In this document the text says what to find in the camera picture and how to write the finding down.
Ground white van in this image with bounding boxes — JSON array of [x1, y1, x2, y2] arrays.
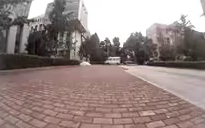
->
[[104, 56, 122, 66]]

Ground group of dark trees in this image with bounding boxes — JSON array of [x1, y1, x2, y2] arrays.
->
[[78, 31, 151, 65]]

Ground red brick path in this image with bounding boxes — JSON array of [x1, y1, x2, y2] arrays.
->
[[0, 64, 205, 128]]

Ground pale building with columns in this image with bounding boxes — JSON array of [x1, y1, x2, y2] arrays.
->
[[0, 0, 91, 62]]

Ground beige multi-storey building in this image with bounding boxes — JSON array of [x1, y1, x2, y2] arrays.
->
[[145, 22, 188, 62]]

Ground long trimmed hedge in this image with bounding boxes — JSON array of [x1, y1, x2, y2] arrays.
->
[[0, 52, 82, 72]]

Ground pale grey paved strip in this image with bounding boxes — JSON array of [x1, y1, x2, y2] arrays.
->
[[119, 64, 205, 115]]

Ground low dark hedge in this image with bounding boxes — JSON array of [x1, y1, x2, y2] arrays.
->
[[146, 59, 205, 71]]

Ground trees behind low hedge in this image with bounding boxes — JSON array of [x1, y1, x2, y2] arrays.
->
[[153, 13, 205, 62]]

